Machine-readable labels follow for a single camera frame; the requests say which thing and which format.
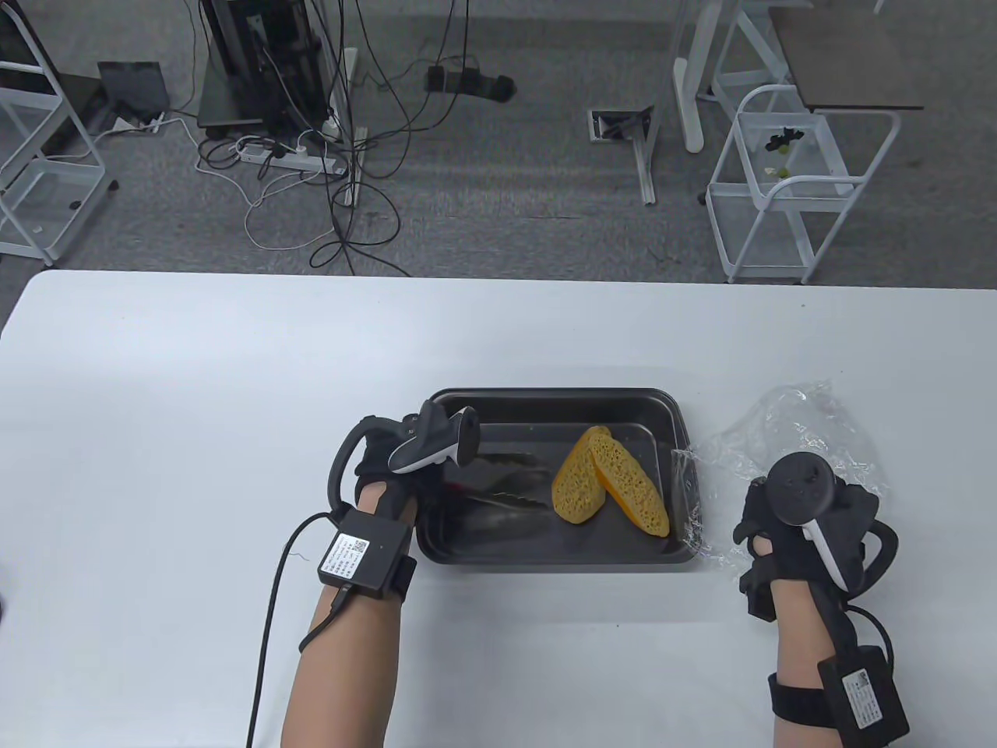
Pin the small black object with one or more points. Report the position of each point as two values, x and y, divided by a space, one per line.
783 140

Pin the white power adapter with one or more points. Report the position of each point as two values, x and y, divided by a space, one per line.
136 125

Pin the black power adapter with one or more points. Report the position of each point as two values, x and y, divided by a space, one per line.
459 80

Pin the floor socket box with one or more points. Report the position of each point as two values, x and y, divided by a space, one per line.
615 125

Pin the brown side table top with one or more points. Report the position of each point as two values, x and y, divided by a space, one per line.
849 62

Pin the empty white rolling cart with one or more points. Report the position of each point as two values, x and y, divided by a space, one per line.
47 195

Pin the white cart with small items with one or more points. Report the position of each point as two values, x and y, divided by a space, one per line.
810 204

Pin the long yellow bread slice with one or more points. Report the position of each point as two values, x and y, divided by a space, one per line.
635 495

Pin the black computer tower stand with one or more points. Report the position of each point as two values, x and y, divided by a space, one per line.
249 47

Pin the white desk leg frame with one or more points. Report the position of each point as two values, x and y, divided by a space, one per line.
689 93

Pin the person's right forearm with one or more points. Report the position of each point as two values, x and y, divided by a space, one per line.
802 647

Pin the black-white hand controller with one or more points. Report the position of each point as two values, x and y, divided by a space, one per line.
802 487
424 452

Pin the person's left forearm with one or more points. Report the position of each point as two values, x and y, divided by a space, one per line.
343 662

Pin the person's left hand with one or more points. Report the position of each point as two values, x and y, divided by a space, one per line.
382 467

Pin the right black-white hand controller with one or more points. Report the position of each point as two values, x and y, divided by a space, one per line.
802 487

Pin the dark laptop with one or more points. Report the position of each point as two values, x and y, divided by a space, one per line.
132 86

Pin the black flat panel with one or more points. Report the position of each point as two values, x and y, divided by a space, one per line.
19 39

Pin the left black-white hand controller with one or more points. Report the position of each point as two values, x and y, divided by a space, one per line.
424 452

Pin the clear plastic bakery bag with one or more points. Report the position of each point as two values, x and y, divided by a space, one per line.
779 428

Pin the wrist black sensor box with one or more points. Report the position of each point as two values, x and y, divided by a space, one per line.
864 693
374 553

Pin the white power strip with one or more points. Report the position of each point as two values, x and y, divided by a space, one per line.
296 160

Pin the round yellow bread slice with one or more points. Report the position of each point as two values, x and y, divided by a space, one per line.
576 487

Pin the dark metal baking tray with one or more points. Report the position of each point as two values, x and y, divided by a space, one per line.
545 545

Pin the right wrist black sensor box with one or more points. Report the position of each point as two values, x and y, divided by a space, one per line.
864 693

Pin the person's right hand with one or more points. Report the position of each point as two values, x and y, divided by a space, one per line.
767 514

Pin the left wrist black sensor box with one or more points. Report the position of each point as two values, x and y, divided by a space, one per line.
374 553

